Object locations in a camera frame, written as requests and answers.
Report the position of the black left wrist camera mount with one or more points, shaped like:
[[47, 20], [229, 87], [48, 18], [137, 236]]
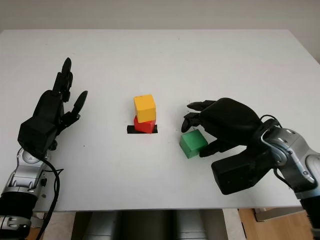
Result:
[[37, 135]]

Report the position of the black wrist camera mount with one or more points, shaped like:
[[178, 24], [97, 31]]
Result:
[[37, 135], [237, 172]]

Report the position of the red wooden block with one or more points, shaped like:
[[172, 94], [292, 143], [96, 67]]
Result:
[[145, 127]]

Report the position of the grey robot body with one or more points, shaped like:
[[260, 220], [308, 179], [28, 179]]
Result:
[[147, 225]]

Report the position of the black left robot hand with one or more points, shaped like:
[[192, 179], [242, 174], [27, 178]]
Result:
[[50, 105]]

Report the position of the yellow wooden block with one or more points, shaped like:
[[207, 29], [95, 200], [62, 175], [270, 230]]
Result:
[[145, 107]]

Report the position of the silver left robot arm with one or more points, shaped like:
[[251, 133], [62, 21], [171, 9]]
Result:
[[25, 172]]

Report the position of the black tape strip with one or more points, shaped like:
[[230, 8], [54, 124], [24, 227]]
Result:
[[130, 130]]

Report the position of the green wooden block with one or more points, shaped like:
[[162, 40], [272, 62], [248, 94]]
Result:
[[191, 143]]

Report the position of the white table leg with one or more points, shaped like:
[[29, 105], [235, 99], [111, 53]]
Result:
[[38, 220], [233, 225]]

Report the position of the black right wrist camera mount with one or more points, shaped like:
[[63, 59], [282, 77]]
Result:
[[237, 172]]

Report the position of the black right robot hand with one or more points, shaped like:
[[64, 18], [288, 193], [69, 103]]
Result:
[[230, 120]]

